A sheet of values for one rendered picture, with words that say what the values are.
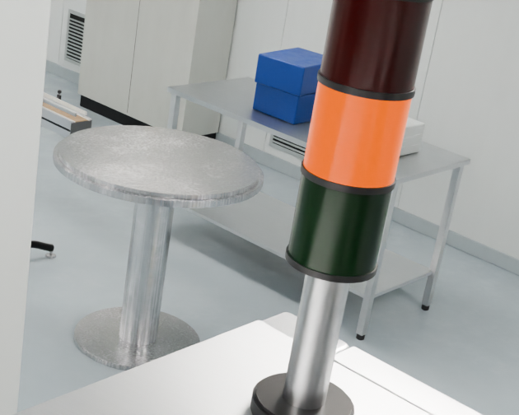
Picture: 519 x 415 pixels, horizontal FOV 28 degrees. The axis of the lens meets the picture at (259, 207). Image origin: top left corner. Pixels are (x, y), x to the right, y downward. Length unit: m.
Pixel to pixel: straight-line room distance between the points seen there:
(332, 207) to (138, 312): 4.32
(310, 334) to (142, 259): 4.16
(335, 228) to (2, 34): 1.67
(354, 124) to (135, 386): 0.21
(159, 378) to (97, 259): 5.16
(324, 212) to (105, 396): 0.17
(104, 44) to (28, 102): 5.97
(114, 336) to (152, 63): 3.27
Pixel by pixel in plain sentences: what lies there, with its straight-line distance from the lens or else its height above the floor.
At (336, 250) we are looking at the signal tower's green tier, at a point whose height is 2.22.
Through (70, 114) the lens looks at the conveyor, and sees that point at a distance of 5.09.
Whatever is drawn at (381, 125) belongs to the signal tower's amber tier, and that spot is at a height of 2.29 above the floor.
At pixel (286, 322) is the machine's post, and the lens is 0.71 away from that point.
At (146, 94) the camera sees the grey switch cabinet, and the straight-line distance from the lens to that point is 7.89.
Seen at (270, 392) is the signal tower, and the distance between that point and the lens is 0.60.
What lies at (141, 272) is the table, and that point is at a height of 0.40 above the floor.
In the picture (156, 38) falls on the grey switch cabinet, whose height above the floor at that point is 0.76.
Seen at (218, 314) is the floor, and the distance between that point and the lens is 5.35.
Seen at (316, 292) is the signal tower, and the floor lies 2.18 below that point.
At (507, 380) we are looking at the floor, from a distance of 5.36.
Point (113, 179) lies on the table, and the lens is 4.29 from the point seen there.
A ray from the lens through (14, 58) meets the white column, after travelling 2.19.
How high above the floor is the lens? 2.42
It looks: 21 degrees down
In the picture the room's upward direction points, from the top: 9 degrees clockwise
